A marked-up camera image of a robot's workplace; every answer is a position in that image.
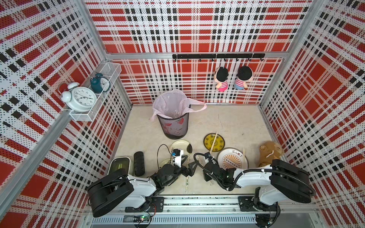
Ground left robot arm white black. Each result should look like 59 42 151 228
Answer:
86 162 197 218

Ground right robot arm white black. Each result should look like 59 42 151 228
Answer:
189 153 316 211

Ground cream plate with flowers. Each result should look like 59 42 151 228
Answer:
159 159 174 168

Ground white plate orange sunburst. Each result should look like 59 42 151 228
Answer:
216 147 249 170

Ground cream plate with black mark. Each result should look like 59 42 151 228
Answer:
170 140 193 157

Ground yellow patterned plate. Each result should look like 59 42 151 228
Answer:
203 133 225 152

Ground black mesh trash bin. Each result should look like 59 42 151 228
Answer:
157 110 189 140

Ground brown teddy bear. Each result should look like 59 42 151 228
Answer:
257 141 284 167

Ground green circuit board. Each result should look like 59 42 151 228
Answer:
123 215 150 224

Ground pink plastic bin liner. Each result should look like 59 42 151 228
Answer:
150 89 207 121

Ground doll with pink shirt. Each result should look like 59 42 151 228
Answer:
214 67 228 92

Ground doll with striped blue shirt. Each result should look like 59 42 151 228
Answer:
234 66 253 90

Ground teal alarm clock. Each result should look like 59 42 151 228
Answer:
90 73 111 94

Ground white alarm clock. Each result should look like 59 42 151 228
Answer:
61 82 97 113

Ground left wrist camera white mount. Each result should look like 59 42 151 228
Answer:
172 149 184 168

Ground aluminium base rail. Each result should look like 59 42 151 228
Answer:
81 195 326 228

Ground white wire wall shelf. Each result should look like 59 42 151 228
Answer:
67 62 125 122

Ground black wall hook rail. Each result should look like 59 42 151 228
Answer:
172 53 265 60

